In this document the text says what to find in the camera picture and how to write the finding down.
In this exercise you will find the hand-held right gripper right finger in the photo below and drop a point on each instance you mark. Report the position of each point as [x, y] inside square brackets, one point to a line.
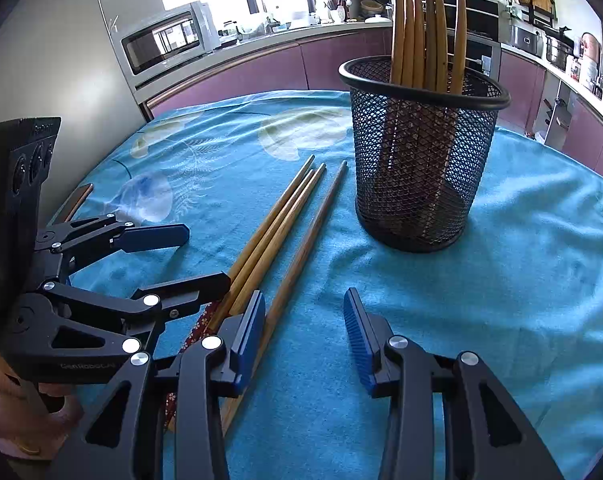
[361, 345]

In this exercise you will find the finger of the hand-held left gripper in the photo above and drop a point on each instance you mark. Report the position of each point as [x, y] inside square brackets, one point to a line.
[156, 237]
[186, 290]

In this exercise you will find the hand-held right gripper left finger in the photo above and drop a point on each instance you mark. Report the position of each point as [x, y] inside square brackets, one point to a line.
[246, 340]

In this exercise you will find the black mesh utensil holder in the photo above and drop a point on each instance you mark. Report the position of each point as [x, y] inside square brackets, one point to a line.
[416, 185]

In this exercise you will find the bunch of wooden chopsticks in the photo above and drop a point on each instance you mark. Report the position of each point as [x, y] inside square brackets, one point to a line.
[399, 25]

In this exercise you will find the person's left hand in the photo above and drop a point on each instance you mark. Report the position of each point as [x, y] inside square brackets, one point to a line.
[21, 420]

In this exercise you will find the blue floral tablecloth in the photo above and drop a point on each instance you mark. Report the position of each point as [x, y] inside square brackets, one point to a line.
[506, 310]

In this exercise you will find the white microwave oven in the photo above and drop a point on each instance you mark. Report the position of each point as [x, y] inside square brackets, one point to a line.
[166, 42]

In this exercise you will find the pink base cabinets long run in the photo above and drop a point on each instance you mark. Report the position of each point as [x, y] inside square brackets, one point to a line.
[261, 70]

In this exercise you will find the clear plastic bag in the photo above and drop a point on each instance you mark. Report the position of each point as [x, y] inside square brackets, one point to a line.
[254, 22]

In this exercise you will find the pink base cabinets short run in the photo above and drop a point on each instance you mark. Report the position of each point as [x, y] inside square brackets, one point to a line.
[521, 85]

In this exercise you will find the wooden bowl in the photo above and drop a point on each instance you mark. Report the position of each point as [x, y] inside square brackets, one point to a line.
[370, 8]

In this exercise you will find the black built-in oven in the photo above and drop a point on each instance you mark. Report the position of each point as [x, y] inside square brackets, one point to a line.
[484, 52]

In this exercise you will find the steel stock pot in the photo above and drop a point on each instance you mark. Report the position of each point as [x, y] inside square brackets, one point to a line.
[559, 52]

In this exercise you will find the white jar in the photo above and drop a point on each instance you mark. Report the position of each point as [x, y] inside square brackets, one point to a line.
[590, 74]

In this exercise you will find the black countertop shelf rack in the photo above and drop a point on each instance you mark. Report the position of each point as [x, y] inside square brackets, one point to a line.
[541, 14]

